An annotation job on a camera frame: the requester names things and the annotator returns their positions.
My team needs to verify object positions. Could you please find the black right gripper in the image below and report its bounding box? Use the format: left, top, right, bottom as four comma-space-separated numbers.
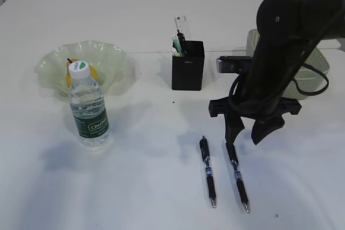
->
209, 38, 315, 146

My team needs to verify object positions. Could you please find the black square pen holder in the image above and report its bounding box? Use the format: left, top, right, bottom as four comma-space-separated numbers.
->
171, 40, 205, 91

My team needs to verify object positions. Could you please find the transparent plastic ruler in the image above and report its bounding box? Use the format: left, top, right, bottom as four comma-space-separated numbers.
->
174, 16, 192, 40

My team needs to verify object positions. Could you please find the clear water bottle green label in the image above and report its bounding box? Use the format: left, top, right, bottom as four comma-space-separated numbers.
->
67, 59, 110, 147

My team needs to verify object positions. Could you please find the black gel pen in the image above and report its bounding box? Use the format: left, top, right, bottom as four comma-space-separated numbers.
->
226, 142, 250, 213
199, 136, 217, 208
177, 29, 187, 54

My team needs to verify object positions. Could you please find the yellow pen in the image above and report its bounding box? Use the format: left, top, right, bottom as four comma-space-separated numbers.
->
171, 48, 181, 57

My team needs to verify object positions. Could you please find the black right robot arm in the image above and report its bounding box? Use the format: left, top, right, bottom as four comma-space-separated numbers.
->
209, 0, 344, 146

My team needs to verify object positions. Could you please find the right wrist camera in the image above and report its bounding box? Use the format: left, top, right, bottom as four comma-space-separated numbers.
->
216, 55, 252, 74

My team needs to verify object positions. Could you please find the green plastic woven basket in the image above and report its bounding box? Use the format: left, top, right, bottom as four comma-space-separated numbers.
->
246, 29, 330, 100

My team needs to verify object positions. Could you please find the yellow pear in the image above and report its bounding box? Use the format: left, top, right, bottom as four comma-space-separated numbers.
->
66, 59, 98, 88

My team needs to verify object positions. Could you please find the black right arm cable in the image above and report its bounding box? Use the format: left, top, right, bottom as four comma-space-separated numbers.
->
227, 0, 345, 109

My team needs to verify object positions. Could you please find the teal green pen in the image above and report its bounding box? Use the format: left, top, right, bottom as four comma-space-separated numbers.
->
172, 34, 184, 57

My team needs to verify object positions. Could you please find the green wavy glass plate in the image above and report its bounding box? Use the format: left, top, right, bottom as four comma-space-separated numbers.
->
34, 40, 130, 97

